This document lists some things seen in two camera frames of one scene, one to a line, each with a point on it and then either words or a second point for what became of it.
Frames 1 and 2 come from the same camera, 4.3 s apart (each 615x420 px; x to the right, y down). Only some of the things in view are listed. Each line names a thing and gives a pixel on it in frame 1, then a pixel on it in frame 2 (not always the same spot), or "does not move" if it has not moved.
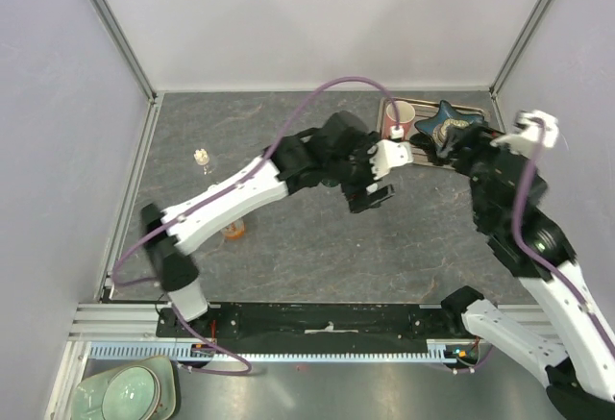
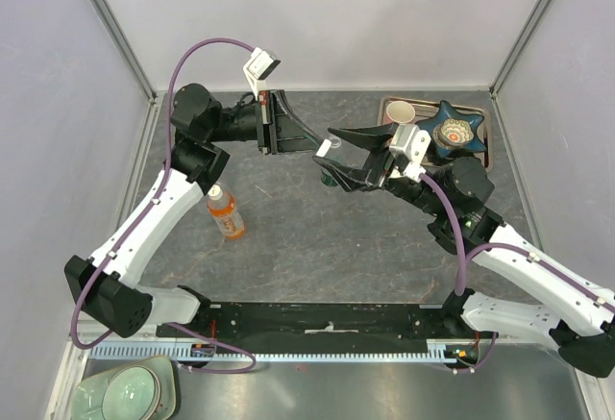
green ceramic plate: (143, 390) does not move
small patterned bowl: (440, 132) does not move
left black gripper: (357, 196) to (267, 104)
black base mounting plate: (311, 322) does not move
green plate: (132, 393) does not move
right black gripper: (477, 135) to (381, 160)
